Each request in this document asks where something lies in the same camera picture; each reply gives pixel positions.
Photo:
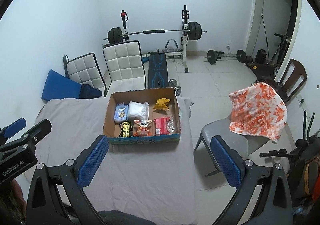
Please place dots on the chrome dumbbell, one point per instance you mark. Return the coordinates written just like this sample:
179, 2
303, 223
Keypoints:
177, 91
173, 83

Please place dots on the black leaning rod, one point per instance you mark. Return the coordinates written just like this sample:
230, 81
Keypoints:
264, 34

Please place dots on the black blue weight bench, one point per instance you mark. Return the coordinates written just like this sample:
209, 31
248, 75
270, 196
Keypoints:
157, 69

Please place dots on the grey chair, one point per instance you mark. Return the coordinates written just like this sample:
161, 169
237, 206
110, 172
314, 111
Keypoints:
225, 130

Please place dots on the white padded chair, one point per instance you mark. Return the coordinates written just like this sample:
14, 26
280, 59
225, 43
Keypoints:
122, 62
82, 72

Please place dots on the white soft packet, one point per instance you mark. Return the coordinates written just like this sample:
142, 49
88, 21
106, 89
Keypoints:
137, 111

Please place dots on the blue foam mat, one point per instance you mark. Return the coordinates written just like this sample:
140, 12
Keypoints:
60, 87

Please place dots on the person's left forearm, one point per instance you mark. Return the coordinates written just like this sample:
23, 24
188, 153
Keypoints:
18, 193

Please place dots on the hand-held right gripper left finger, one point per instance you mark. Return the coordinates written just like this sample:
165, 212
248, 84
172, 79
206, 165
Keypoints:
93, 162

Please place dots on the black wipes packet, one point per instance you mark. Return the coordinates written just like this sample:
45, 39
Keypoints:
127, 128

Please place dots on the long barbell with black plates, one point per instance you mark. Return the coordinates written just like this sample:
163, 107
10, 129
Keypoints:
152, 31

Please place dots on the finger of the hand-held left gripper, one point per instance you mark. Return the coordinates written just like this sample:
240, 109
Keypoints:
37, 131
13, 127

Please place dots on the barbell on rack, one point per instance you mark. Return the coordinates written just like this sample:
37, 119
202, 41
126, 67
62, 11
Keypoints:
184, 47

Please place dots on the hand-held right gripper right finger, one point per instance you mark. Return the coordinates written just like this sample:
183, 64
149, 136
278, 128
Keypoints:
226, 162

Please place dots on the yellow snack packet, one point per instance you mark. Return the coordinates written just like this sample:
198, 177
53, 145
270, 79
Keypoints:
161, 105

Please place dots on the blue tissue pack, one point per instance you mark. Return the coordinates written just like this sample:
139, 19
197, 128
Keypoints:
120, 113

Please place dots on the grey table cloth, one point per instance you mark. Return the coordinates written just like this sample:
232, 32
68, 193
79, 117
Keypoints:
140, 177

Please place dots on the black exercise frame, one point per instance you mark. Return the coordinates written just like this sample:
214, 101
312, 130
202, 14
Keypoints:
285, 47

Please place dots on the dark blue cloth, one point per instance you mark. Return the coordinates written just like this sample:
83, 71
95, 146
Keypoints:
90, 92

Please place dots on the short barbell with black plates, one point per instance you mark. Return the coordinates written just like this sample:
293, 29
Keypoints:
212, 56

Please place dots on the orange panda snack packet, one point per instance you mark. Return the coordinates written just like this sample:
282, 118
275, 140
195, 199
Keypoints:
142, 128

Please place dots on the orange patterned towel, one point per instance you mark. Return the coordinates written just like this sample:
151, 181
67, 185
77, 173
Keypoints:
255, 112

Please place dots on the dark floor mat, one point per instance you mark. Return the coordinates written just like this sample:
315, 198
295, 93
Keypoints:
265, 72

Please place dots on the red snack packet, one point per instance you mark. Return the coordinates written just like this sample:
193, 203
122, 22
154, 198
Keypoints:
161, 126

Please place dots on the black speaker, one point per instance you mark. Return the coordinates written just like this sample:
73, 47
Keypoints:
261, 56

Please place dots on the brown wooden chair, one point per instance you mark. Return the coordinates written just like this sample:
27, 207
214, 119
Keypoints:
297, 74

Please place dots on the white door frame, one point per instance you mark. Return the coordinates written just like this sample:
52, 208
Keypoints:
258, 14

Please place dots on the cardboard box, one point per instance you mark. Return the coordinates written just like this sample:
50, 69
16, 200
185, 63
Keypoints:
150, 139

